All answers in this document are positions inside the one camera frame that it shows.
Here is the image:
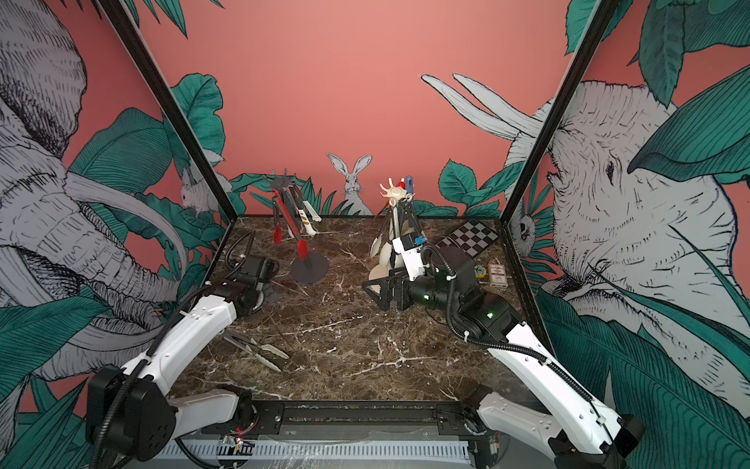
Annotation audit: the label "pink tongs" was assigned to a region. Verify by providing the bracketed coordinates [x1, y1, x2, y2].
[285, 217, 302, 242]

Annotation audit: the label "black steel tongs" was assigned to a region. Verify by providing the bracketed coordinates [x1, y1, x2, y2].
[400, 199, 425, 236]

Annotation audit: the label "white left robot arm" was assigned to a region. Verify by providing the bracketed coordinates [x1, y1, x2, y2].
[86, 255, 279, 468]

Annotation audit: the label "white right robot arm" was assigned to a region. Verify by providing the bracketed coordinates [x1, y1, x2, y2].
[362, 244, 645, 468]

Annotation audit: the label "cream utensil rack stand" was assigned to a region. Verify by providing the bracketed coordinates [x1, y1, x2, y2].
[367, 177, 414, 283]

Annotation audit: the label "grey utensil rack stand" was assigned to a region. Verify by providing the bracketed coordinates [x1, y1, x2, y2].
[270, 172, 329, 285]

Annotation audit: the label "cream tipped tongs near left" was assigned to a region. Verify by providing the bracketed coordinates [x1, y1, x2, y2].
[222, 330, 290, 372]

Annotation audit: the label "playing card box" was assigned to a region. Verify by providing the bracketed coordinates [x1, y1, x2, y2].
[487, 263, 509, 288]

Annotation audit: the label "black white chessboard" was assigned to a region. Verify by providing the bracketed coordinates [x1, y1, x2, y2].
[437, 219, 500, 258]

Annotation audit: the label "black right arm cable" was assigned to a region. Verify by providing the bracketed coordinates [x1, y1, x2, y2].
[421, 244, 605, 412]

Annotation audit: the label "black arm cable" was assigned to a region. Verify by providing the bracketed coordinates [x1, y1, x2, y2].
[87, 231, 259, 469]
[421, 244, 605, 412]

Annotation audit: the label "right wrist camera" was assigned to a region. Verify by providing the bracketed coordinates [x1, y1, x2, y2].
[392, 232, 427, 281]

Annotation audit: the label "black front rail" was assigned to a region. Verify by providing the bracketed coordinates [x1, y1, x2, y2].
[198, 400, 488, 438]

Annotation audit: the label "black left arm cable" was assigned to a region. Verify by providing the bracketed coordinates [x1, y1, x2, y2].
[87, 231, 259, 469]

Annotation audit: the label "white cable duct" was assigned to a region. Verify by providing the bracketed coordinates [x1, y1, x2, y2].
[184, 440, 473, 464]

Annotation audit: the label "left black frame post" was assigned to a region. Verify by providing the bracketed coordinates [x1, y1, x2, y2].
[98, 1, 238, 223]

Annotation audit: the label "black enclosure frame post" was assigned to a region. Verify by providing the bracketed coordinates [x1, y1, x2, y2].
[500, 0, 619, 228]

